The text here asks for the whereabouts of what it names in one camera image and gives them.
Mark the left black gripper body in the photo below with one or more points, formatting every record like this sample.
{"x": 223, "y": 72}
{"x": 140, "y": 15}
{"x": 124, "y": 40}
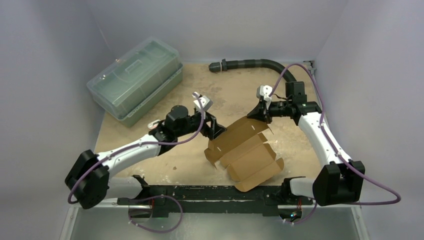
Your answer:
{"x": 205, "y": 128}

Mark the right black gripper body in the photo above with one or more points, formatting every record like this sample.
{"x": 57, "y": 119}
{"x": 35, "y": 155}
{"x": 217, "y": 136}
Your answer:
{"x": 262, "y": 110}

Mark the brown cardboard box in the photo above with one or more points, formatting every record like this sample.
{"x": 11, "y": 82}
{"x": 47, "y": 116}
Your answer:
{"x": 243, "y": 150}

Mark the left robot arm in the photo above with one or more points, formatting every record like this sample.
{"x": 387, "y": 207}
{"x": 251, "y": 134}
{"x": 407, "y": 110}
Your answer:
{"x": 90, "y": 176}

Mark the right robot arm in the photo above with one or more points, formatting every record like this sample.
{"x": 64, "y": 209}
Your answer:
{"x": 339, "y": 181}

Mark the clear plastic storage box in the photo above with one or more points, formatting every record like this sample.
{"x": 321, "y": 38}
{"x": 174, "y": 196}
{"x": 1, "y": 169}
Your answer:
{"x": 137, "y": 81}

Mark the pink white small tool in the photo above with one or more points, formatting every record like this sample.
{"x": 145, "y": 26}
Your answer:
{"x": 154, "y": 124}

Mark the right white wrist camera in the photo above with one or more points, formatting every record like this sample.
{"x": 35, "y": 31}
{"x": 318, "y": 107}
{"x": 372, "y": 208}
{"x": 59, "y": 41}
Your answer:
{"x": 265, "y": 92}

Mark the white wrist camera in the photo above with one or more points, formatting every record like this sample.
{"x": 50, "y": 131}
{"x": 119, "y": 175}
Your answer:
{"x": 201, "y": 102}
{"x": 265, "y": 92}

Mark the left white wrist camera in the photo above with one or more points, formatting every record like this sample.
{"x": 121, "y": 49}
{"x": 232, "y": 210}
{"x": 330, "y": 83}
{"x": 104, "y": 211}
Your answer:
{"x": 201, "y": 102}

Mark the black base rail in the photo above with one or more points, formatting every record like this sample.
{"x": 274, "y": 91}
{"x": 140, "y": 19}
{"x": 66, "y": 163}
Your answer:
{"x": 267, "y": 200}

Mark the aluminium frame profile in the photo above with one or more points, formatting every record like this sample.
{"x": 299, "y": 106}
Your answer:
{"x": 110, "y": 221}

